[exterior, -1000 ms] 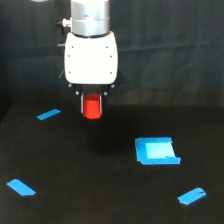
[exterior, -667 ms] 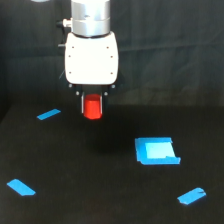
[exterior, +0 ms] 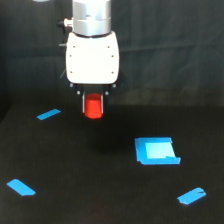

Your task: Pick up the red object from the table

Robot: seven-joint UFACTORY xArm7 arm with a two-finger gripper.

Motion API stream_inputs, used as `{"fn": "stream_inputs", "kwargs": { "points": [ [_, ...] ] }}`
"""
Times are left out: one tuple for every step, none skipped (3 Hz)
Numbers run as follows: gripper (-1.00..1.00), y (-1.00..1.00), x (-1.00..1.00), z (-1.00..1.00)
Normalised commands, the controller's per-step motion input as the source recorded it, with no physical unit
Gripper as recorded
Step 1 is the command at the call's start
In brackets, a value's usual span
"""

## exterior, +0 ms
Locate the blue tape square marker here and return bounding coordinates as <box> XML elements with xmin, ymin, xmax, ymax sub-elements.
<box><xmin>135</xmin><ymin>137</ymin><xmax>181</xmax><ymax>165</ymax></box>

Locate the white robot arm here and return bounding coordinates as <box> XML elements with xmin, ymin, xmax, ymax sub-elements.
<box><xmin>57</xmin><ymin>0</ymin><xmax>120</xmax><ymax>119</ymax></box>

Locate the red hexagonal block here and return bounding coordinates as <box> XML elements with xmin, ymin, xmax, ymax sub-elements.
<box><xmin>85</xmin><ymin>93</ymin><xmax>103</xmax><ymax>119</ymax></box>

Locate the blue tape strip back left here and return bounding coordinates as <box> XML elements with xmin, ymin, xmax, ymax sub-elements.
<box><xmin>37</xmin><ymin>109</ymin><xmax>61</xmax><ymax>120</ymax></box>

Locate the blue tape strip front left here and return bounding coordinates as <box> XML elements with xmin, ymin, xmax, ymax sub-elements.
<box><xmin>7</xmin><ymin>179</ymin><xmax>35</xmax><ymax>196</ymax></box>

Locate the blue tape strip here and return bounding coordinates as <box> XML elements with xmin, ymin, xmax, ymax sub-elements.
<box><xmin>7</xmin><ymin>179</ymin><xmax>35</xmax><ymax>196</ymax></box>
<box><xmin>37</xmin><ymin>109</ymin><xmax>61</xmax><ymax>120</ymax></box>
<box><xmin>177</xmin><ymin>187</ymin><xmax>206</xmax><ymax>205</ymax></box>

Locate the blue tape strip front right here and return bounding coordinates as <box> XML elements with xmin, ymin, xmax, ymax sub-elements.
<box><xmin>177</xmin><ymin>187</ymin><xmax>206</xmax><ymax>205</ymax></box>

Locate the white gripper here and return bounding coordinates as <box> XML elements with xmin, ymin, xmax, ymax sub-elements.
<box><xmin>64</xmin><ymin>31</ymin><xmax>120</xmax><ymax>114</ymax></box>

